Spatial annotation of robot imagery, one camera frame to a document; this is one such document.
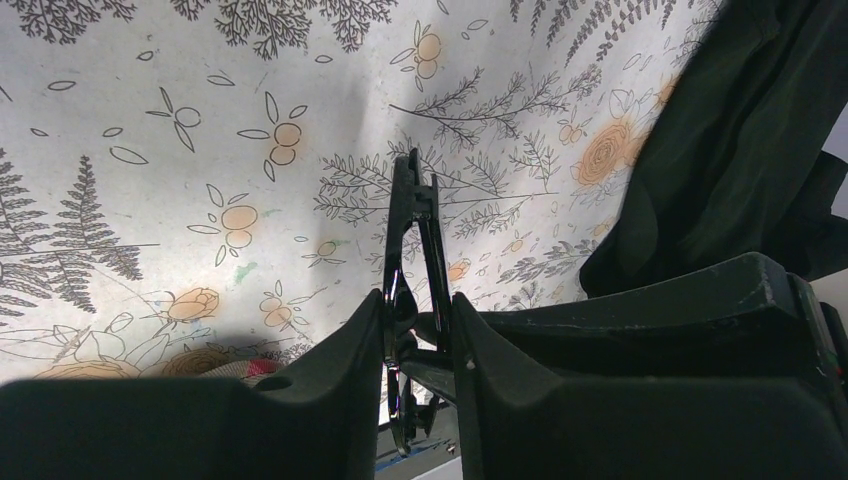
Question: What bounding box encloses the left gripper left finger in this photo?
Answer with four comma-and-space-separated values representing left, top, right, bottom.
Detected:
1, 291, 382, 479

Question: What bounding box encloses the black garment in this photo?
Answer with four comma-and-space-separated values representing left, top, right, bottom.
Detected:
579, 1, 847, 297

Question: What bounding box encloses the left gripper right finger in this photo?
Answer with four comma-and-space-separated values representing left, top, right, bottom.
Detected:
452, 294, 847, 479

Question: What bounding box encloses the plaid glasses case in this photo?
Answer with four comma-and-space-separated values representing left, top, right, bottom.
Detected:
199, 358, 285, 388

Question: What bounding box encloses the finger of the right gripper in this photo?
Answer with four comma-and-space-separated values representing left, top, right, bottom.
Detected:
413, 251, 848, 425

